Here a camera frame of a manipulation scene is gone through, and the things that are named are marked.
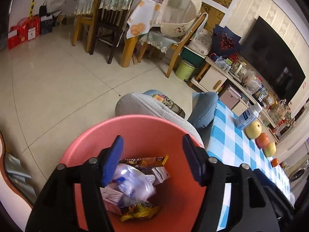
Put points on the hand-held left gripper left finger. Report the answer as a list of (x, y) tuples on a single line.
[(113, 159)]

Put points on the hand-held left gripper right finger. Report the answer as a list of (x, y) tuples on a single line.
[(193, 159)]

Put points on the clear plastic bag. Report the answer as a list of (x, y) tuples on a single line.
[(135, 181)]

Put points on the brown coffee packet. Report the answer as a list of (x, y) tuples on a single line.
[(144, 161)]

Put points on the pink plastic bin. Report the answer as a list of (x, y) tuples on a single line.
[(178, 203)]

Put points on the yellow snack wrapper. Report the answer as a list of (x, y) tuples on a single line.
[(140, 214)]

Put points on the light green trash can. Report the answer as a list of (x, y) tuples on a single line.
[(184, 70)]

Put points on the white washing machine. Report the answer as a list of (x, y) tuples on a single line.
[(298, 176)]

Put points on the pink paper box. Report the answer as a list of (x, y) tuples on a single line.
[(111, 199)]

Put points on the small orange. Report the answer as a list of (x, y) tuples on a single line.
[(275, 162)]

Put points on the blue white checkered tablecloth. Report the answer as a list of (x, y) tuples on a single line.
[(227, 135)]

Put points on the blue cushion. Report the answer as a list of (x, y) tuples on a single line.
[(202, 111)]

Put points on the yellow red apple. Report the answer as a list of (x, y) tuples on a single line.
[(270, 149)]

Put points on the grey cushion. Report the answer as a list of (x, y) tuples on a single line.
[(137, 106)]

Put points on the owl print cushion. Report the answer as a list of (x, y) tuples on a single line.
[(169, 104)]

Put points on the orange red fruit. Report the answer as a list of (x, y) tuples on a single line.
[(262, 140)]

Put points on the clear plastic drink bottle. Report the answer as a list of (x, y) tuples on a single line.
[(246, 118)]

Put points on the yellow pear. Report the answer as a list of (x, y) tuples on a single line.
[(253, 130)]

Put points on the pink metal case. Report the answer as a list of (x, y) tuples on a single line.
[(229, 98)]

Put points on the cream television cabinet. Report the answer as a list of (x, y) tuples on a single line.
[(212, 78)]

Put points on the grey folded cloth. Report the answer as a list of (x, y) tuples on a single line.
[(17, 174)]

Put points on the clutter of jars and packets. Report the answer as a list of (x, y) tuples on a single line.
[(251, 79)]

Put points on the dark green storage bin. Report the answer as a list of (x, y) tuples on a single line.
[(193, 55)]

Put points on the wooden dining table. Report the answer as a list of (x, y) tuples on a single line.
[(128, 50)]

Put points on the white printed sack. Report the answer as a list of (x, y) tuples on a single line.
[(201, 41)]

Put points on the dark blue flower bouquet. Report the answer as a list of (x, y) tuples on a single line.
[(225, 40)]

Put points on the green lace seat cover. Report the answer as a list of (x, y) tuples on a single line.
[(157, 40)]

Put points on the light wooden chair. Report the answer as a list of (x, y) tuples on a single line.
[(90, 31)]

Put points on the cream printed basin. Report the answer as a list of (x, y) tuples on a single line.
[(176, 30)]

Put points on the black flat television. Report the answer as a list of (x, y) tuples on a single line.
[(272, 55)]

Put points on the dark wooden chair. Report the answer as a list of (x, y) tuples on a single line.
[(112, 26)]

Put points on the black shopping bag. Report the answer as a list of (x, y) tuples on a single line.
[(45, 25)]

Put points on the orange print white tablecloth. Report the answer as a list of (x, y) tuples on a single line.
[(144, 12)]

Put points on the red gift bag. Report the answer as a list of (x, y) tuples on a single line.
[(27, 30)]

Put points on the red gift box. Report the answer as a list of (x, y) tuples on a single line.
[(13, 38)]

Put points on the black paper bag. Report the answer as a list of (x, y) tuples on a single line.
[(43, 11)]

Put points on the white paper bag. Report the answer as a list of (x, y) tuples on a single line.
[(55, 3)]

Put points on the yellow black height tape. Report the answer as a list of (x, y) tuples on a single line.
[(33, 2)]

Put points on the small gold patterned wall panel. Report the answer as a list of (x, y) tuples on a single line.
[(213, 17)]

